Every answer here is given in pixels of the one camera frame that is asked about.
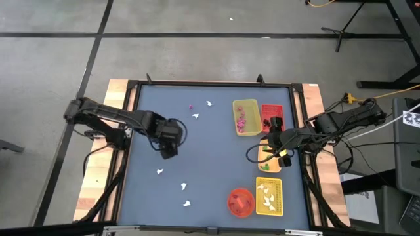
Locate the black desk frame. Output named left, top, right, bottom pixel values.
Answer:
left=356, top=0, right=420, bottom=90

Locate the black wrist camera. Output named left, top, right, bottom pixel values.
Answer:
left=266, top=132, right=280, bottom=151
left=159, top=144, right=180, bottom=161

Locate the laptop keyboard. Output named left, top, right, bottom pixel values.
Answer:
left=398, top=195, right=420, bottom=236

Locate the black floor cable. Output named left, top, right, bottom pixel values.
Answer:
left=344, top=140, right=420, bottom=150

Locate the grey equipment cabinet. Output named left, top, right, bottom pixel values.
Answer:
left=392, top=97, right=420, bottom=197

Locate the translucent yellow plastic tray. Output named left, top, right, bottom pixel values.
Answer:
left=232, top=98, right=263, bottom=137

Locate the blue-grey table mat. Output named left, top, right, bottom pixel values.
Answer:
left=116, top=84, right=311, bottom=231

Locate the white fiducial tag paper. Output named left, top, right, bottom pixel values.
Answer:
left=402, top=110, right=420, bottom=128

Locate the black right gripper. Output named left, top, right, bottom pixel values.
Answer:
left=269, top=116, right=298, bottom=168

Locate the orange plastic tray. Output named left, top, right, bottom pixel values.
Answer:
left=257, top=139, right=283, bottom=174

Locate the yellow slotted plastic basket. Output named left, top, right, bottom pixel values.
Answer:
left=255, top=176, right=284, bottom=218

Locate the yellow extension cord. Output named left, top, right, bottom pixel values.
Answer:
left=343, top=83, right=420, bottom=105

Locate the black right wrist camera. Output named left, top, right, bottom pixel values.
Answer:
left=266, top=132, right=280, bottom=151

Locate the orange-red round plastic bowl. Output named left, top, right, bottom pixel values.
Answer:
left=226, top=187, right=256, bottom=218

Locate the white box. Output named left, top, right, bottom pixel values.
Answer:
left=339, top=173, right=383, bottom=227

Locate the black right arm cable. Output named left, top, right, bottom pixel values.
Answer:
left=245, top=143, right=280, bottom=165

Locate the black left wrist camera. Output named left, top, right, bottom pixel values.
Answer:
left=159, top=144, right=180, bottom=161

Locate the silver frame bracket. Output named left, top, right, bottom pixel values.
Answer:
left=102, top=225, right=142, bottom=236
left=284, top=229, right=324, bottom=236

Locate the black tripod stand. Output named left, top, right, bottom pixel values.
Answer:
left=320, top=1, right=367, bottom=53

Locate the grey chair base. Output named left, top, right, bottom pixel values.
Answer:
left=0, top=138, right=26, bottom=154

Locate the red slotted plastic basket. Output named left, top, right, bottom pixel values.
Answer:
left=261, top=104, right=285, bottom=134

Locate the white cable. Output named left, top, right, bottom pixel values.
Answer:
left=341, top=103, right=420, bottom=142

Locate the thin yellow cable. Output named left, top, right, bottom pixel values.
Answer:
left=304, top=0, right=337, bottom=8

